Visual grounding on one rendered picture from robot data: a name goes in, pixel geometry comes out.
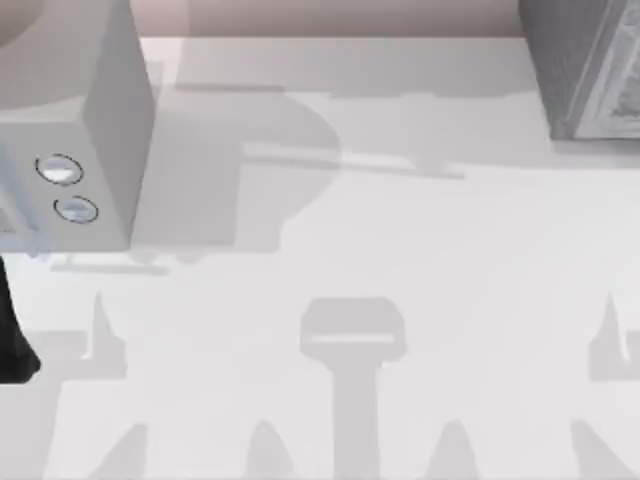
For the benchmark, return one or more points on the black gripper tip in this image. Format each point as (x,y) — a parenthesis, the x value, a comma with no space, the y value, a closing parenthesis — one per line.
(12,345)

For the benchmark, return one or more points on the pale microwave oven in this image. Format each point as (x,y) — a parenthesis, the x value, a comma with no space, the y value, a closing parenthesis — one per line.
(75,100)

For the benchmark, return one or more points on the grey cabinet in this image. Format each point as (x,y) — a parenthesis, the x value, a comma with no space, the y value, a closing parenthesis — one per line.
(585,65)

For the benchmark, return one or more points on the round microwave knob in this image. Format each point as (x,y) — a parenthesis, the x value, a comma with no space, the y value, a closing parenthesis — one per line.
(76,209)
(59,169)

